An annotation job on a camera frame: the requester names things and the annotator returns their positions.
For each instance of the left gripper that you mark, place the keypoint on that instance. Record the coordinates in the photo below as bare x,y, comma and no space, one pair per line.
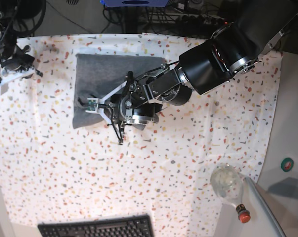
114,108

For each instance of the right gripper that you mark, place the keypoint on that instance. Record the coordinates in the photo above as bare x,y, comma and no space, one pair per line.
14,59

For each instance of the grey t-shirt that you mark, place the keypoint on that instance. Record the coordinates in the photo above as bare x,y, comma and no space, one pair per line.
97,75

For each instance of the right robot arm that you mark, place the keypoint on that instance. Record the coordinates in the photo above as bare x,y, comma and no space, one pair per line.
18,19

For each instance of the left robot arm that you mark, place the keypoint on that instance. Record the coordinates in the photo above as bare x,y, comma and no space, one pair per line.
233,48

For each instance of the terrazzo pattern tablecloth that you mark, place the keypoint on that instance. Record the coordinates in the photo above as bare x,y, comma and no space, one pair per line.
50,172

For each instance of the blue box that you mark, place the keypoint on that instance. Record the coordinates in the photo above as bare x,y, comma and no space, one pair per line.
137,3

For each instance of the black keyboard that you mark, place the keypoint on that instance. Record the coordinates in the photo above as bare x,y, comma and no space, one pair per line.
137,226

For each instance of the black power strip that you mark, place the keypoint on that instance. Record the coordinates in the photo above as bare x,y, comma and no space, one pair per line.
203,19

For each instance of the clear bottle with red cap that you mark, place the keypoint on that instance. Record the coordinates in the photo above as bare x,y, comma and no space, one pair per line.
228,186

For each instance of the green tape roll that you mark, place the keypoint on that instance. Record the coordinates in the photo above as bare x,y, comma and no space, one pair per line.
287,164

